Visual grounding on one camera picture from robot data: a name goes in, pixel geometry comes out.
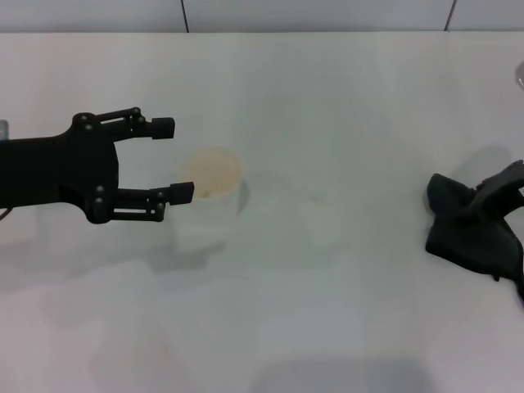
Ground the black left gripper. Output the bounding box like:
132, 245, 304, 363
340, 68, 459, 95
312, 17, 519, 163
0, 106, 197, 224

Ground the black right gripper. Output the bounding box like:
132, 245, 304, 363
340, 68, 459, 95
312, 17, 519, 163
462, 160, 524, 220

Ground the dark blue rag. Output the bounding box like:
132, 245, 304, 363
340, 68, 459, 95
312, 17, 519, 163
424, 173, 524, 303

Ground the white paper cup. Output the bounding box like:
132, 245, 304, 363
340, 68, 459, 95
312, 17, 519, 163
178, 146, 251, 224

